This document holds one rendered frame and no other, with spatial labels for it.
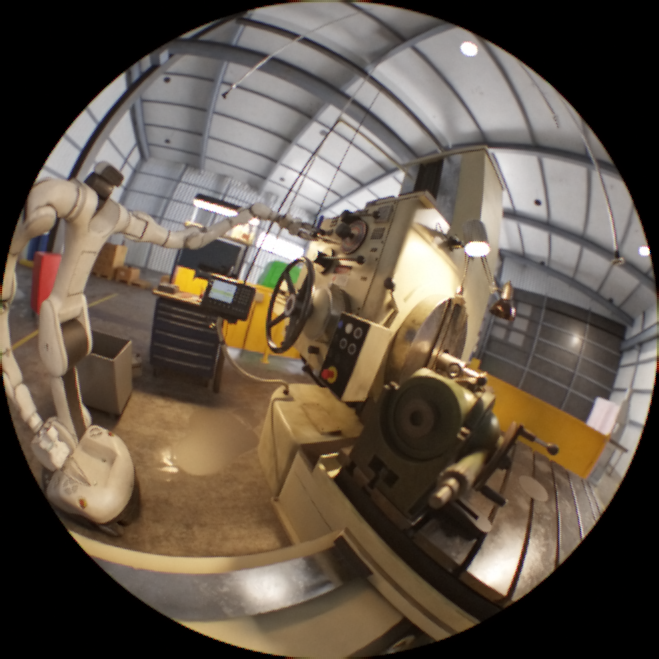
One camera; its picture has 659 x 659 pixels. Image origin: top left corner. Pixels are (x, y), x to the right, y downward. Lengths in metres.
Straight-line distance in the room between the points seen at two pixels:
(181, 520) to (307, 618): 1.00
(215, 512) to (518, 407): 3.08
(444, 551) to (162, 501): 1.42
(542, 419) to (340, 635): 2.75
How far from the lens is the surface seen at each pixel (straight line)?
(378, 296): 0.72
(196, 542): 1.43
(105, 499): 1.22
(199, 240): 0.99
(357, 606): 0.73
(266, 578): 0.65
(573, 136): 8.05
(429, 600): 0.62
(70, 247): 0.76
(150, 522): 1.50
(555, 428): 3.02
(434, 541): 0.54
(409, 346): 0.72
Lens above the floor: 1.37
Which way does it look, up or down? 7 degrees down
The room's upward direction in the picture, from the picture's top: 20 degrees clockwise
